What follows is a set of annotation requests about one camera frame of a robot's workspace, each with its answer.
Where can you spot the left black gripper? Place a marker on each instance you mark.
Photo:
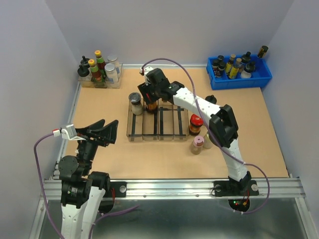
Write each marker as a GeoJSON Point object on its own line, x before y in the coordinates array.
{"type": "Point", "coordinates": [108, 132]}

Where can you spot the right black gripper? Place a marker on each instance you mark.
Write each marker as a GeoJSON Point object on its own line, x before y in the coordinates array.
{"type": "Point", "coordinates": [144, 89]}

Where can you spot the red lid sauce jar back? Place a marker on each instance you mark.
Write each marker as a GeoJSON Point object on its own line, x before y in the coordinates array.
{"type": "Point", "coordinates": [151, 108]}

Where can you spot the red lid sauce jar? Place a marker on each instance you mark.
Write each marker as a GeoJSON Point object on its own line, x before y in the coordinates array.
{"type": "Point", "coordinates": [195, 125]}
{"type": "Point", "coordinates": [151, 108]}

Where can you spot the white powder jar black lid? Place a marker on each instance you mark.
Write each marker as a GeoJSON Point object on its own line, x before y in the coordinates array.
{"type": "Point", "coordinates": [135, 103]}

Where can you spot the red lid sauce jar front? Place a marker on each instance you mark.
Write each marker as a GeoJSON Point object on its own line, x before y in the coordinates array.
{"type": "Point", "coordinates": [195, 125]}

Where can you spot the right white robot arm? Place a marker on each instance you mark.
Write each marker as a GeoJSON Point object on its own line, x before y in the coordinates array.
{"type": "Point", "coordinates": [220, 120]}

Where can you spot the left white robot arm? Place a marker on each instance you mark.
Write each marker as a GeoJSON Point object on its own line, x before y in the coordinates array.
{"type": "Point", "coordinates": [82, 190]}

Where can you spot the clear bin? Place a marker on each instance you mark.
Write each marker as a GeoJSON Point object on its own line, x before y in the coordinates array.
{"type": "Point", "coordinates": [165, 121]}
{"type": "Point", "coordinates": [180, 123]}
{"type": "Point", "coordinates": [150, 125]}
{"type": "Point", "coordinates": [135, 123]}

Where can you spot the silver lid jar front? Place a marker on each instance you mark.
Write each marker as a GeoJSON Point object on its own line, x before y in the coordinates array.
{"type": "Point", "coordinates": [111, 73]}

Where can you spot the silver lid jar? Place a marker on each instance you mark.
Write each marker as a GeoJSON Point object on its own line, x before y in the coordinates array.
{"type": "Point", "coordinates": [111, 73]}
{"type": "Point", "coordinates": [112, 58]}

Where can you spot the chili sauce bottle front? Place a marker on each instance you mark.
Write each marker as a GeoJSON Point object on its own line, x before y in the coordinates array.
{"type": "Point", "coordinates": [96, 74]}

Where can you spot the chili sauce bottle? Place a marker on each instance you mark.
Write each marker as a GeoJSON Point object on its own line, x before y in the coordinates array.
{"type": "Point", "coordinates": [96, 74]}
{"type": "Point", "coordinates": [100, 62]}

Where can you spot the clear corner storage box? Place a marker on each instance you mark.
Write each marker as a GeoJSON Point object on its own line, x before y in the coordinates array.
{"type": "Point", "coordinates": [104, 84]}

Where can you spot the black knob lid bottle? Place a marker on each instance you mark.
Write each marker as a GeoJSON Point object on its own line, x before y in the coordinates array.
{"type": "Point", "coordinates": [211, 98]}

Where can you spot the silver lid jar back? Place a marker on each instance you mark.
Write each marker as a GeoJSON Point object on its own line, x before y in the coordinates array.
{"type": "Point", "coordinates": [112, 58]}

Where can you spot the black knob bottle front left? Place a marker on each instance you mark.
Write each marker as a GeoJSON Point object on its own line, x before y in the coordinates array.
{"type": "Point", "coordinates": [84, 73]}

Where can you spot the chili sauce bottle back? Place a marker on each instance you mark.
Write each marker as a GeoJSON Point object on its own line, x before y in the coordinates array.
{"type": "Point", "coordinates": [100, 62]}

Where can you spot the black knob bottle back left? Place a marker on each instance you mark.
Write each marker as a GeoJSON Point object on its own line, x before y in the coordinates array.
{"type": "Point", "coordinates": [84, 62]}

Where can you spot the pink lid spice jar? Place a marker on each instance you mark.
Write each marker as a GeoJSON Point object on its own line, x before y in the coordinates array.
{"type": "Point", "coordinates": [197, 145]}

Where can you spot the blue plastic bin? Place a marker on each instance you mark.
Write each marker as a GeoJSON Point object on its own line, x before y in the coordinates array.
{"type": "Point", "coordinates": [260, 77]}

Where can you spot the yellow lid spice jar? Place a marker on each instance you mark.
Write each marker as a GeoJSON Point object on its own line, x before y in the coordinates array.
{"type": "Point", "coordinates": [207, 142]}

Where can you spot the yellow label bottle in bin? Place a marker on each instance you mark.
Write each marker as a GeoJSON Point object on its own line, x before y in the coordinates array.
{"type": "Point", "coordinates": [232, 66]}

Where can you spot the black knob bottle in bin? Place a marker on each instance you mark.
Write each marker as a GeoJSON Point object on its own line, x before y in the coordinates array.
{"type": "Point", "coordinates": [247, 66]}

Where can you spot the dark bottle behind blue bin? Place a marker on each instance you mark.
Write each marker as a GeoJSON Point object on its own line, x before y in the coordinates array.
{"type": "Point", "coordinates": [262, 52]}

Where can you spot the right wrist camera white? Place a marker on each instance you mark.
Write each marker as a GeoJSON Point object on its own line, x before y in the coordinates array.
{"type": "Point", "coordinates": [144, 71]}

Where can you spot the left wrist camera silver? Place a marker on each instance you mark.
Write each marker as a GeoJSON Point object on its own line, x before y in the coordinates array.
{"type": "Point", "coordinates": [67, 132]}

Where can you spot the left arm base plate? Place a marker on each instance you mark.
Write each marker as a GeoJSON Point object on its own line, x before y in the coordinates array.
{"type": "Point", "coordinates": [119, 187]}

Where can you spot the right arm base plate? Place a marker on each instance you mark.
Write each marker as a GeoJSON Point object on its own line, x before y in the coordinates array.
{"type": "Point", "coordinates": [231, 188]}

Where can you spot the aluminium rail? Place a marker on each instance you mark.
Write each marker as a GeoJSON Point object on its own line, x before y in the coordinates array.
{"type": "Point", "coordinates": [184, 189]}

